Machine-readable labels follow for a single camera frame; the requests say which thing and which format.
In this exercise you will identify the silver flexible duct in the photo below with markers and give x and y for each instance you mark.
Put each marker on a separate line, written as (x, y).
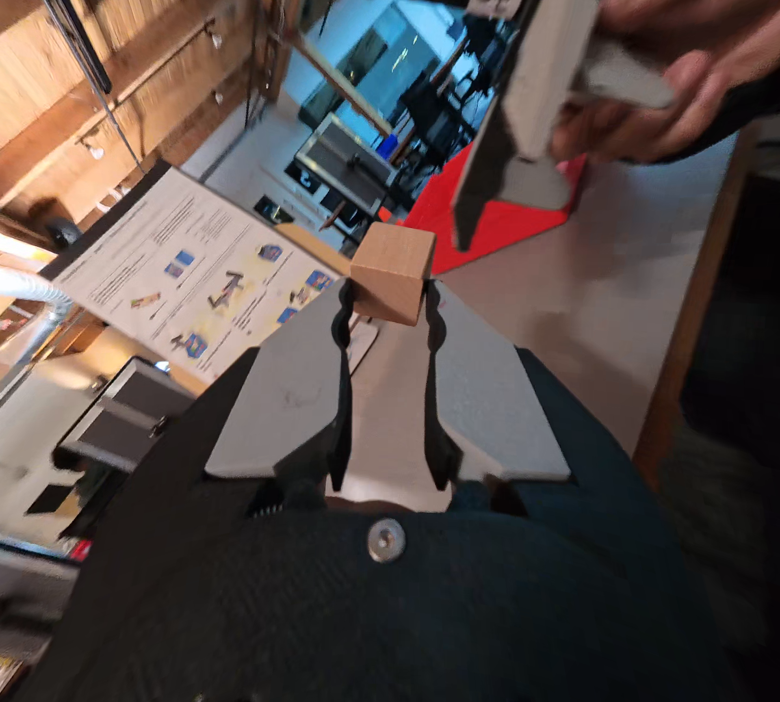
(30, 300)

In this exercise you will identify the black round ceiling device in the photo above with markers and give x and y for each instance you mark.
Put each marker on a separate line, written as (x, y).
(64, 234)

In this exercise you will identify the white instruction sheet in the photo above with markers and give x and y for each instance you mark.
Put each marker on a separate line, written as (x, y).
(183, 263)

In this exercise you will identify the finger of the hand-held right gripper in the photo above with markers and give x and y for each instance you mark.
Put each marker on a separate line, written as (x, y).
(536, 184)
(551, 68)

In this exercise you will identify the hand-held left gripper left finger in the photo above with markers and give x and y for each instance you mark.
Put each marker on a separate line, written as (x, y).
(286, 403)

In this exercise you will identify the black sign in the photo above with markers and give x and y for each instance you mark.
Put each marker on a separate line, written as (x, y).
(303, 178)

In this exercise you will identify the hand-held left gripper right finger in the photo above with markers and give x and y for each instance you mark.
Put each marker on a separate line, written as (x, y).
(493, 403)

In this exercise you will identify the instruction sheet on stand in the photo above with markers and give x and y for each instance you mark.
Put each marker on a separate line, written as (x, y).
(311, 245)

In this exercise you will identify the silver framed grey panel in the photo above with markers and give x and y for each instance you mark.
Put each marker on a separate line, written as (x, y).
(128, 421)
(347, 159)

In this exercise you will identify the wooden post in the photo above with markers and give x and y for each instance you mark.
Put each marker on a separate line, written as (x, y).
(341, 83)

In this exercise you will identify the ceiling track spotlight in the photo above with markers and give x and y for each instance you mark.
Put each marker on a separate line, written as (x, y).
(94, 150)
(216, 38)
(218, 97)

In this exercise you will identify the black office chair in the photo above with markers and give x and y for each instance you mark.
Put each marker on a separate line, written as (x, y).
(429, 111)

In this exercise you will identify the natural wooden cube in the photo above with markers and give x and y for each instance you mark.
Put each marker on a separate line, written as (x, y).
(390, 275)

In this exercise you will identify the red plastic bin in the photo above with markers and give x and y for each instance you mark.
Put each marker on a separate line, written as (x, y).
(506, 233)

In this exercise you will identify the silver display stand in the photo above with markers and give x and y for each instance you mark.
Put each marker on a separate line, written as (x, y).
(364, 348)

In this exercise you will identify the blue storage box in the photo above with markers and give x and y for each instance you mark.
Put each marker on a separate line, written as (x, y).
(387, 146)

